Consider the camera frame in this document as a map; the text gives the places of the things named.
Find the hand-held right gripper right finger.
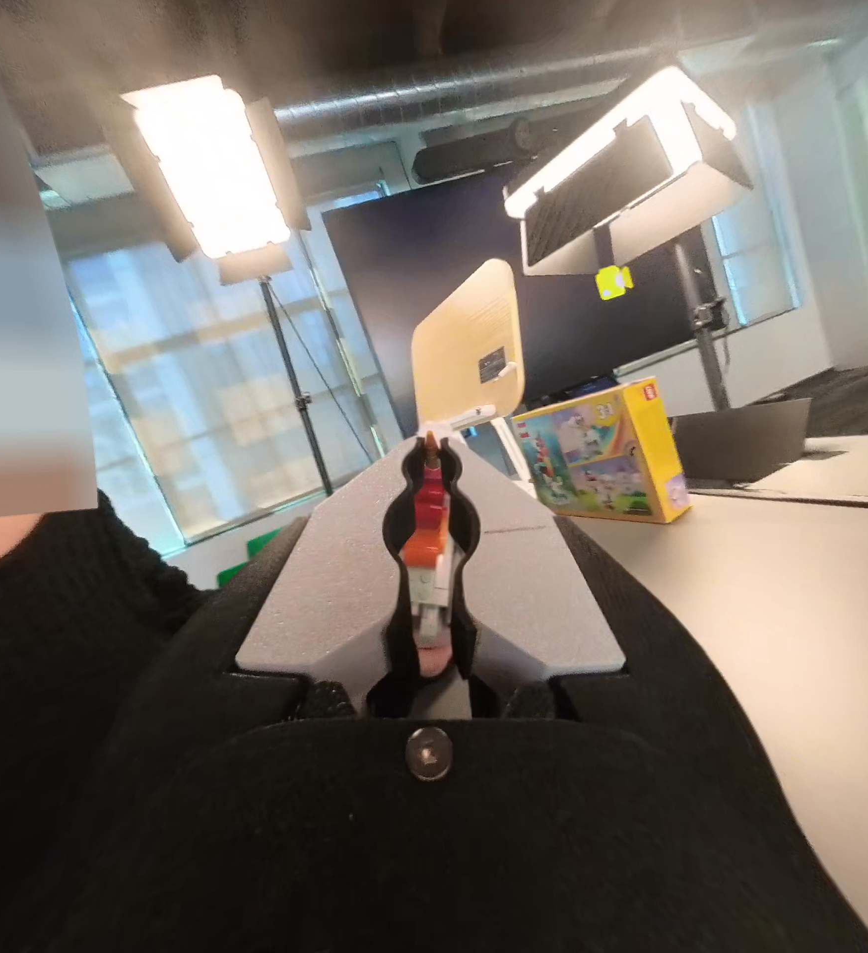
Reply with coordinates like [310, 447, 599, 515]
[437, 435, 627, 684]

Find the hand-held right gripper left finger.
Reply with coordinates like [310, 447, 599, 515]
[235, 435, 436, 704]

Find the white toy brick unicorn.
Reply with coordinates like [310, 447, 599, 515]
[402, 424, 456, 650]

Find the yellow toy box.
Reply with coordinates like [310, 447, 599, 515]
[510, 377, 693, 525]

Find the black light stand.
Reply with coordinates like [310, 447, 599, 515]
[257, 275, 335, 498]
[668, 223, 733, 412]

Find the dark grey folded board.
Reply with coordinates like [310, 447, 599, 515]
[670, 397, 816, 486]

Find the person's torso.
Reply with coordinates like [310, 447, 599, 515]
[0, 487, 215, 953]

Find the large dark screen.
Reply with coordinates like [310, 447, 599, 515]
[321, 165, 719, 442]

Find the lit studio light panel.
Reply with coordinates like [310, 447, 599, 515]
[503, 66, 755, 278]
[120, 73, 313, 287]

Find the black camera bar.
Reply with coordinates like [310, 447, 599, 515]
[410, 118, 555, 185]

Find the silver ventilation duct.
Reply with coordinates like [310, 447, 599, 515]
[272, 54, 632, 144]

